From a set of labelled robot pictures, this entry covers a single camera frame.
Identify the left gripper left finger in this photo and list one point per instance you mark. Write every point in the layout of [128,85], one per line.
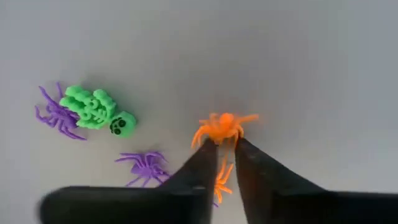
[124,205]

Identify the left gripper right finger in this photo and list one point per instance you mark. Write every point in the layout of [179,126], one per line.
[311,208]

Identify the purple plastic spider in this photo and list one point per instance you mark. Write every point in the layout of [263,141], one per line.
[144,168]
[57,116]

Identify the orange plastic spider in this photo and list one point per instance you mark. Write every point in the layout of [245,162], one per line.
[221,180]
[224,126]

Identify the green skeleton toy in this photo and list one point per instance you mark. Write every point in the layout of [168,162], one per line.
[93,109]

